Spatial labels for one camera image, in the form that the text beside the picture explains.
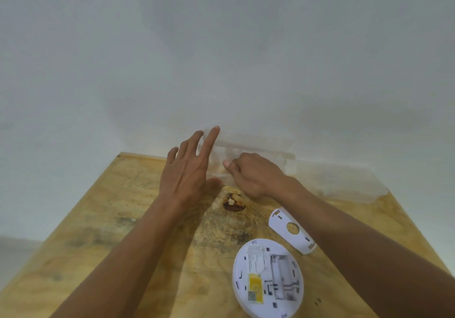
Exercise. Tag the clear plastic box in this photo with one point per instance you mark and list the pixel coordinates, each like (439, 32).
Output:
(248, 145)

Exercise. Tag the person's left thumb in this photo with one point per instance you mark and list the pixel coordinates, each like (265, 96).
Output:
(215, 184)

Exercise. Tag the person's left hand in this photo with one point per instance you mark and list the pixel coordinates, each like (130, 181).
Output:
(183, 181)

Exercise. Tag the person's left little finger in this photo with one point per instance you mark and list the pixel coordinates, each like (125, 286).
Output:
(171, 154)

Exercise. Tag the person's left forearm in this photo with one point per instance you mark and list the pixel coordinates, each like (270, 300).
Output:
(128, 257)

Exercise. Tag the white round smoke detector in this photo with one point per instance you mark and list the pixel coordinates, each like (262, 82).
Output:
(265, 278)

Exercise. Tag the white plastic mounting plate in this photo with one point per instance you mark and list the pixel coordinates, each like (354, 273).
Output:
(289, 230)

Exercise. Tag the person's left middle finger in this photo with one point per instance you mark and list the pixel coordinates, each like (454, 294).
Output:
(193, 143)

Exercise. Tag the person's right forearm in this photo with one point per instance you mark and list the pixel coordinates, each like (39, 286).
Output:
(362, 253)

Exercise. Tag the person's right fingers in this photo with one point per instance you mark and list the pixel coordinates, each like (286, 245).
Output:
(233, 170)

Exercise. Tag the person's right hand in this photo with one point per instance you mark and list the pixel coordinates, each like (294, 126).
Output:
(261, 177)

